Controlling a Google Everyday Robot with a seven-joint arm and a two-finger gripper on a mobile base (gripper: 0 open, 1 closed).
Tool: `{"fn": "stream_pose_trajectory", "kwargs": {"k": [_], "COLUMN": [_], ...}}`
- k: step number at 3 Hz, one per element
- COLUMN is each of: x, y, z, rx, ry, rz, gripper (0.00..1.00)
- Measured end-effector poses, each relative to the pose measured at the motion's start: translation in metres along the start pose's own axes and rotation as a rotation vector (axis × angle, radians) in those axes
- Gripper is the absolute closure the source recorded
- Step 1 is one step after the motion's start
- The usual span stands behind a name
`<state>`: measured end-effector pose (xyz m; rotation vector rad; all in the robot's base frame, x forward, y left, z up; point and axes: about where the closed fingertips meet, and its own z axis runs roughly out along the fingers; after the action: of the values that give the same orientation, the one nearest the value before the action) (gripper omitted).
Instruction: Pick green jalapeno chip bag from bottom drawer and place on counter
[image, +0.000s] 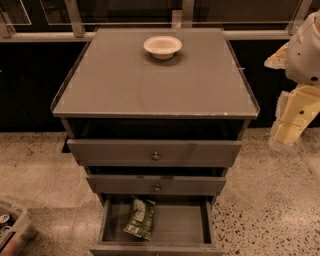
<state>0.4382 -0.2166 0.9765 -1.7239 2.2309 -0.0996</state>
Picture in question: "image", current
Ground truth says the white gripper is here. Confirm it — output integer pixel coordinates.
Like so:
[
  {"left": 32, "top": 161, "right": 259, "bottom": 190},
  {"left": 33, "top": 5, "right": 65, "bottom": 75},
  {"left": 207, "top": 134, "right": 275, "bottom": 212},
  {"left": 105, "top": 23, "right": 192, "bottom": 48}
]
[{"left": 264, "top": 43, "right": 320, "bottom": 145}]

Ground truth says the green jalapeno chip bag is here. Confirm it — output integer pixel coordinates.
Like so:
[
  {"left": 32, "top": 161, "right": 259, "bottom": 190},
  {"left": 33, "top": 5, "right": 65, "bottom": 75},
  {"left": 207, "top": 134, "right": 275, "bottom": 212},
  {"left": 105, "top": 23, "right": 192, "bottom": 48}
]
[{"left": 123, "top": 196, "right": 155, "bottom": 241}]

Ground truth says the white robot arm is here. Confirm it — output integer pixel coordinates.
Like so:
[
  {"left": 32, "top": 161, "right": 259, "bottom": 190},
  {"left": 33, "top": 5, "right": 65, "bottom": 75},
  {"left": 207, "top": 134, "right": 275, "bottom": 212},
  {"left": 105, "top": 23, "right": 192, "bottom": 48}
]
[{"left": 264, "top": 10, "right": 320, "bottom": 147}]

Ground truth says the grey drawer cabinet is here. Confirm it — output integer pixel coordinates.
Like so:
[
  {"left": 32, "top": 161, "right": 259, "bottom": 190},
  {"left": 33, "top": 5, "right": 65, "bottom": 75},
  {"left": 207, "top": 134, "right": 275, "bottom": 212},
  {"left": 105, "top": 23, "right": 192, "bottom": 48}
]
[{"left": 50, "top": 27, "right": 261, "bottom": 256}]

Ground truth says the grey bottom drawer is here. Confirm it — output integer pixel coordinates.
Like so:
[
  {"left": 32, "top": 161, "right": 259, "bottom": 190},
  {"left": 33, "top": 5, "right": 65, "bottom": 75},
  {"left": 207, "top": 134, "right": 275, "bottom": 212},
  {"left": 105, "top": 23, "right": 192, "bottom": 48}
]
[{"left": 90, "top": 195, "right": 223, "bottom": 256}]

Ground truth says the grey drawer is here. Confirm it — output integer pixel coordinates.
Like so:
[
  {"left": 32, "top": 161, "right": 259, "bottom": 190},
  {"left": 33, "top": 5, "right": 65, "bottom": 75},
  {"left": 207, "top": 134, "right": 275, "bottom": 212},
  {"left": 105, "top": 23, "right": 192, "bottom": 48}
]
[
  {"left": 67, "top": 139, "right": 242, "bottom": 167},
  {"left": 90, "top": 195, "right": 223, "bottom": 256},
  {"left": 87, "top": 175, "right": 226, "bottom": 196}
]

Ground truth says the grey top drawer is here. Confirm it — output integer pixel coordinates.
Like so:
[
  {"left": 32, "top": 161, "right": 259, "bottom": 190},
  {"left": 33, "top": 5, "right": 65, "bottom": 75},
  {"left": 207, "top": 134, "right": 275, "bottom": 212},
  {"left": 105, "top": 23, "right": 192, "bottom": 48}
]
[{"left": 67, "top": 139, "right": 242, "bottom": 167}]

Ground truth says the grey middle drawer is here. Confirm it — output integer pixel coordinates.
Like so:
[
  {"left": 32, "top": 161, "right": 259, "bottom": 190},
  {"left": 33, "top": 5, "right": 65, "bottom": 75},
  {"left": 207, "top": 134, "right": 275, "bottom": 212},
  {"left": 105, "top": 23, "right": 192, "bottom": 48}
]
[{"left": 87, "top": 175, "right": 226, "bottom": 196}]

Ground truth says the white paper bowl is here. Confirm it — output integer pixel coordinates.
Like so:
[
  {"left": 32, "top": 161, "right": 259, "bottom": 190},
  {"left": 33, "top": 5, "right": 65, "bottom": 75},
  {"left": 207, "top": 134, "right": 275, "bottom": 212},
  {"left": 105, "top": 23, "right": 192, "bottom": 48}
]
[{"left": 143, "top": 36, "right": 182, "bottom": 60}]

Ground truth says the metal window railing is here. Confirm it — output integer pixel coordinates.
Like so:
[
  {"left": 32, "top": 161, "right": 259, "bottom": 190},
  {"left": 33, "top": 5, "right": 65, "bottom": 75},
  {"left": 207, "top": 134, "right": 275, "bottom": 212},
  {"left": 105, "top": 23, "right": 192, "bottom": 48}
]
[{"left": 0, "top": 0, "right": 319, "bottom": 42}]

